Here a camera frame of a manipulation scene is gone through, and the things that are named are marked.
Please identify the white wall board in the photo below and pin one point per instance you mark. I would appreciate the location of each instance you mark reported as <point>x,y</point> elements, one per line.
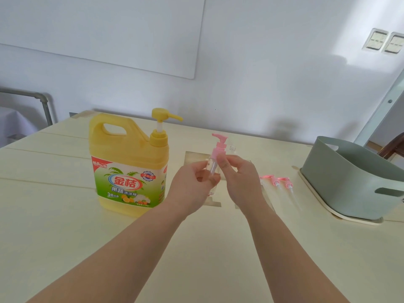
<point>101,28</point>

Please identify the white wall switch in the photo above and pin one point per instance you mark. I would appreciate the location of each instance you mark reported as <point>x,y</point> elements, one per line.
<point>375,40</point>
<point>394,44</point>

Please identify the pink pump dispenser head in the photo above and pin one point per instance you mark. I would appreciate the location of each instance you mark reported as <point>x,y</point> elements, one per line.
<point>219,151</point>
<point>284,181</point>
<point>267,178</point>

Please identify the person's right hand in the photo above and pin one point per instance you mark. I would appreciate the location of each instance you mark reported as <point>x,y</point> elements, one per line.
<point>244,186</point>

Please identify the dark wooden chair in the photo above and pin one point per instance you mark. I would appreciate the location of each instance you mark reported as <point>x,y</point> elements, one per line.
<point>393,148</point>

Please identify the person's left forearm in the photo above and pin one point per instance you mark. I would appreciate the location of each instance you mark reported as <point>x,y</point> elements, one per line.
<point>113,261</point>

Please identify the white door frame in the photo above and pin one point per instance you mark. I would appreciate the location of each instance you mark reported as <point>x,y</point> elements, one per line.
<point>382,113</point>

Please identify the white tablecloth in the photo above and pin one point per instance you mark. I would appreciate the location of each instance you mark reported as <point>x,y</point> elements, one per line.
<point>15,126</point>

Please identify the person's right forearm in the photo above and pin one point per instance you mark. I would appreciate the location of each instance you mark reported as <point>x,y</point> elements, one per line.
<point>290,265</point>

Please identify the grey metal pipe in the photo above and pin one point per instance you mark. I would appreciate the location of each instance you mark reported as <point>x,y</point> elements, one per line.
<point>44,104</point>

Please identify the person's left hand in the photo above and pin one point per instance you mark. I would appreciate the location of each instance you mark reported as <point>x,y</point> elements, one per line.
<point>189,192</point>

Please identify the grey-green plastic basket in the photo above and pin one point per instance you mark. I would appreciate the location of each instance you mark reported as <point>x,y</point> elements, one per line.
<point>347,183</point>

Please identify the yellow detergent jug with pump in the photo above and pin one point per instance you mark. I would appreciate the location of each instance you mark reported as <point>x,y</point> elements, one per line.
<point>126,154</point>

